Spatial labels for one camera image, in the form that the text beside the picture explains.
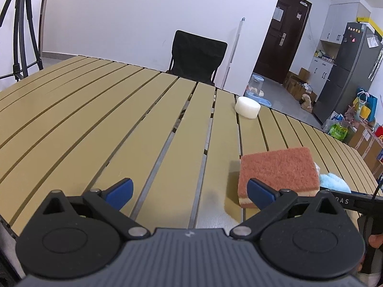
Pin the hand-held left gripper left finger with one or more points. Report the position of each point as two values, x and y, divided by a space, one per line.
119 192

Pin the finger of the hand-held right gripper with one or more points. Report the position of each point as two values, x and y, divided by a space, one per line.
329 190

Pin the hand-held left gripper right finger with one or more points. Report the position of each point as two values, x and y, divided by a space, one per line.
261 192

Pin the teal plush toy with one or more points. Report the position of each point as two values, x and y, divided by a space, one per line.
333 182

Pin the brown and yellow sponge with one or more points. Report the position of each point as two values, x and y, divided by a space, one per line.
278 167

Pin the person's right hand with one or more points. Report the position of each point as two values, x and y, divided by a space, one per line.
376 240

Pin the large cardboard box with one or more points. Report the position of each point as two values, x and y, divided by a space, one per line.
365 146

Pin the green bag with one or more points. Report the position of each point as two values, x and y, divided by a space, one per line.
338 130

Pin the red gift box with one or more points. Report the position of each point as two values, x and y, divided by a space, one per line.
380 133

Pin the tan slatted folding table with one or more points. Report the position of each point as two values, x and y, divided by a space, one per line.
89 125

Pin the brown plush toy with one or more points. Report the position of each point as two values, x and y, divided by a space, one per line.
306 101

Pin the blue gift bag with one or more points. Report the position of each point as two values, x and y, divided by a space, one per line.
369 107

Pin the pet water dispenser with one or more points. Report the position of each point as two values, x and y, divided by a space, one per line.
255 85

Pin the stack of cardboard boxes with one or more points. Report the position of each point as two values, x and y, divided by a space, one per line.
294 85

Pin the grey refrigerator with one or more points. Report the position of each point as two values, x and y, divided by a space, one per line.
341 74

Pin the white base cabinet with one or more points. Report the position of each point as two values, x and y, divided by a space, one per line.
318 71

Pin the dark brown door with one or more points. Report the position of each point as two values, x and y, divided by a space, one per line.
278 56

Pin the black folding chair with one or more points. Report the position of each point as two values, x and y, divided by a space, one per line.
197 56

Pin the yellow box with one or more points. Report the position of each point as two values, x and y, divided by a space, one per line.
363 18

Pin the white paper note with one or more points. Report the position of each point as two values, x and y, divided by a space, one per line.
278 13

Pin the white wall cabinet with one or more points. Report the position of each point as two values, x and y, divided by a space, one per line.
335 24

